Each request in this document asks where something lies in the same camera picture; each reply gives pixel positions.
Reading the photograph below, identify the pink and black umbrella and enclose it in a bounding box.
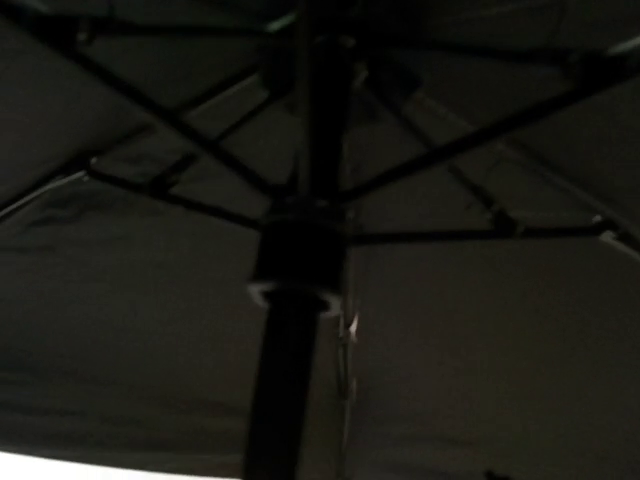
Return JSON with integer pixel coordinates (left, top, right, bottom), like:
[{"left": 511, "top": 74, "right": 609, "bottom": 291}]
[{"left": 1, "top": 1, "right": 639, "bottom": 479}]

